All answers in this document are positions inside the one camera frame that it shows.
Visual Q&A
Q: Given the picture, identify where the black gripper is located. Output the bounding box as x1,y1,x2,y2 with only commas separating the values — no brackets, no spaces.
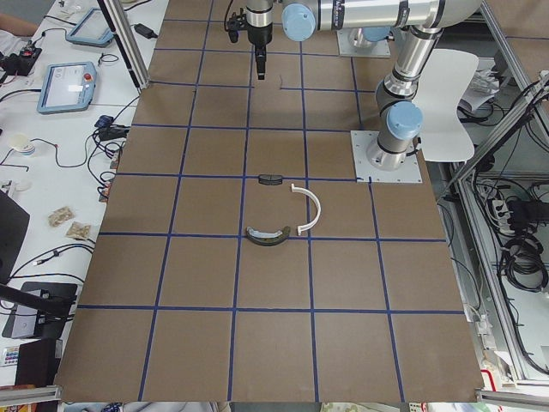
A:
245,0,274,81

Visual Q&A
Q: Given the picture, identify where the black power adapter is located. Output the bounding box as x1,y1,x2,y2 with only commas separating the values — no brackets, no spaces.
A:
134,23,158,39

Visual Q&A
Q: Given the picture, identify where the dark grey brake pad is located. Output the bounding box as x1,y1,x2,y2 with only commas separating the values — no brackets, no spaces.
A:
257,173,284,186

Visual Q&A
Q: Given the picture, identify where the white curved plastic arc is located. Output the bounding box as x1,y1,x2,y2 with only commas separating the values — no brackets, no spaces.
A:
291,184,322,236

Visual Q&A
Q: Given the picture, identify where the blue teach pendant far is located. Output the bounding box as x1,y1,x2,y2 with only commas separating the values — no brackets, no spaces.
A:
65,8,113,48

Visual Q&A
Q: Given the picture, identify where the blue teach pendant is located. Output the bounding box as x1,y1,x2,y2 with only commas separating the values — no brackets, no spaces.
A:
65,8,113,48
37,61,97,114

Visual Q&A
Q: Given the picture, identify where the white plastic chair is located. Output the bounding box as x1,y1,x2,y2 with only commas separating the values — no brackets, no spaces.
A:
413,49,479,162

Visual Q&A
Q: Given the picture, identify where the dark curved brake shoe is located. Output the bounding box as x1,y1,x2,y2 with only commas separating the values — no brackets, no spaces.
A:
245,226,291,246

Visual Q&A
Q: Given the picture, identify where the blue teach pendant near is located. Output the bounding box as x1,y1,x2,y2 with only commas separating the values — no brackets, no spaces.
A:
37,61,97,114

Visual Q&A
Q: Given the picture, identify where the small bag of parts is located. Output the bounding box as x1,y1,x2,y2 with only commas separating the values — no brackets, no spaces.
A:
65,221,93,240
48,206,75,227

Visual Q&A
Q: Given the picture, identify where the white paper cup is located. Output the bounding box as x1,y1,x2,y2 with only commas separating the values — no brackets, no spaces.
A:
8,133,35,155

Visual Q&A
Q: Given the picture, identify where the black monitor stand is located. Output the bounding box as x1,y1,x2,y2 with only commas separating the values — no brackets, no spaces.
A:
1,282,77,339

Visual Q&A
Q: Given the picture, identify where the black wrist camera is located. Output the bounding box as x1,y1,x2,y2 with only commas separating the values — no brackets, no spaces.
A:
226,11,247,44

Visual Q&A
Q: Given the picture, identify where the aluminium frame post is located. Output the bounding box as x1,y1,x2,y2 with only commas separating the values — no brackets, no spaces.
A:
98,0,150,90

